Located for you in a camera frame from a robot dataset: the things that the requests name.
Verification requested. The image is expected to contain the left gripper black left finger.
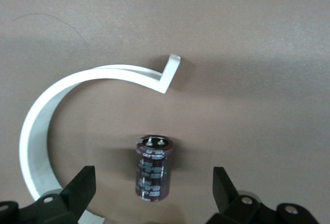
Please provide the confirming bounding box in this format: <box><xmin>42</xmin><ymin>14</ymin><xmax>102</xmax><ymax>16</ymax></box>
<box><xmin>0</xmin><ymin>166</ymin><xmax>97</xmax><ymax>224</ymax></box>

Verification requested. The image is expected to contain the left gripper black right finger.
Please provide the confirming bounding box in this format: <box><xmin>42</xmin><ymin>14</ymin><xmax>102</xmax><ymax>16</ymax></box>
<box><xmin>206</xmin><ymin>166</ymin><xmax>320</xmax><ymax>224</ymax></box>

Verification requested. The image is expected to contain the dark electrolytic capacitor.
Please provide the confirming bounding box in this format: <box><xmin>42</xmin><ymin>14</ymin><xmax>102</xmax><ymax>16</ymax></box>
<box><xmin>134</xmin><ymin>134</ymin><xmax>174</xmax><ymax>203</ymax></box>

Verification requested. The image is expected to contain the brown table mat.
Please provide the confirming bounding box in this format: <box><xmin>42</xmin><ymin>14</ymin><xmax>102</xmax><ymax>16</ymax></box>
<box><xmin>0</xmin><ymin>0</ymin><xmax>330</xmax><ymax>224</ymax></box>

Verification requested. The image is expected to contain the white curved plastic bracket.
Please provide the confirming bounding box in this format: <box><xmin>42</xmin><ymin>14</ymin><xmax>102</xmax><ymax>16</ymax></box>
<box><xmin>18</xmin><ymin>53</ymin><xmax>182</xmax><ymax>224</ymax></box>

